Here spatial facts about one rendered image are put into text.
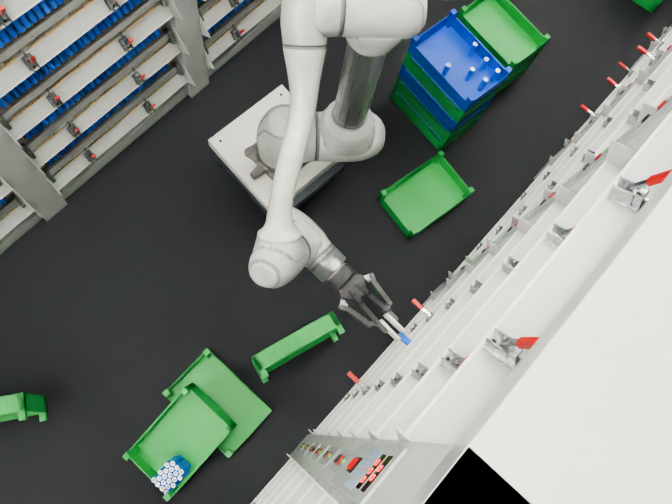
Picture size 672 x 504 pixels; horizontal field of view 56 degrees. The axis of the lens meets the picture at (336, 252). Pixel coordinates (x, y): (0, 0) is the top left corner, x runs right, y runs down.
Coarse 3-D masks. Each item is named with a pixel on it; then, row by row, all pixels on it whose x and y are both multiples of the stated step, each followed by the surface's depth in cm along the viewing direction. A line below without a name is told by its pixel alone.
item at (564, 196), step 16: (560, 192) 120; (560, 208) 122; (544, 224) 121; (528, 240) 120; (512, 256) 119; (496, 272) 117; (480, 288) 116; (496, 288) 116; (480, 304) 115; (464, 320) 114; (448, 336) 113; (432, 352) 112; (416, 368) 111; (400, 384) 110; (384, 400) 109; (400, 400) 108; (384, 416) 107; (352, 432) 102
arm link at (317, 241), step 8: (296, 216) 156; (304, 216) 158; (296, 224) 154; (304, 224) 155; (312, 224) 158; (304, 232) 153; (312, 232) 155; (320, 232) 158; (312, 240) 153; (320, 240) 156; (328, 240) 159; (312, 248) 153; (320, 248) 156; (312, 256) 154
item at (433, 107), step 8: (400, 72) 232; (408, 80) 231; (416, 88) 230; (424, 96) 229; (424, 104) 233; (432, 104) 228; (488, 104) 235; (432, 112) 232; (440, 112) 227; (472, 112) 234; (440, 120) 231; (448, 120) 226; (464, 120) 227; (448, 128) 230; (456, 128) 229
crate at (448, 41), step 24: (456, 24) 221; (408, 48) 218; (432, 48) 221; (456, 48) 222; (480, 48) 219; (432, 72) 215; (456, 72) 219; (480, 72) 220; (504, 72) 214; (456, 96) 213; (480, 96) 212
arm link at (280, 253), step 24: (288, 48) 139; (312, 48) 138; (288, 72) 142; (312, 72) 141; (312, 96) 144; (288, 120) 145; (312, 120) 145; (288, 144) 142; (288, 168) 141; (288, 192) 141; (288, 216) 141; (264, 240) 141; (288, 240) 141; (264, 264) 138; (288, 264) 140
